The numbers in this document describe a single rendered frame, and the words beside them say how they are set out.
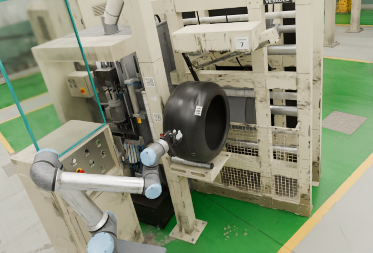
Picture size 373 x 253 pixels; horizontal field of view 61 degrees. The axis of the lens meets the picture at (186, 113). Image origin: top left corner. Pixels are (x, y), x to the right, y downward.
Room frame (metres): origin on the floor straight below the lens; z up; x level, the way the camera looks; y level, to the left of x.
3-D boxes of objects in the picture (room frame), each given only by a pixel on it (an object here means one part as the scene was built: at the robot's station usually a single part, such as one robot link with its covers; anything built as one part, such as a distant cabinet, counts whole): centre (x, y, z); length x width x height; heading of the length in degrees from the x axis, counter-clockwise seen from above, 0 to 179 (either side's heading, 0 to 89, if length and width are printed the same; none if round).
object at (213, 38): (2.26, -0.31, 1.71); 0.61 x 0.25 x 0.15; 56
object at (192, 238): (2.21, 0.18, 0.02); 0.27 x 0.27 x 0.04; 56
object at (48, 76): (1.88, 0.75, 1.75); 0.55 x 0.02 x 0.95; 146
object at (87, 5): (6.12, 1.53, 1.05); 1.61 x 0.73 x 2.10; 36
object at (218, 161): (2.08, -0.04, 0.80); 0.37 x 0.36 x 0.02; 146
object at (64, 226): (1.97, 0.89, 0.63); 0.56 x 0.41 x 1.27; 146
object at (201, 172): (1.96, 0.04, 0.84); 0.36 x 0.09 x 0.06; 56
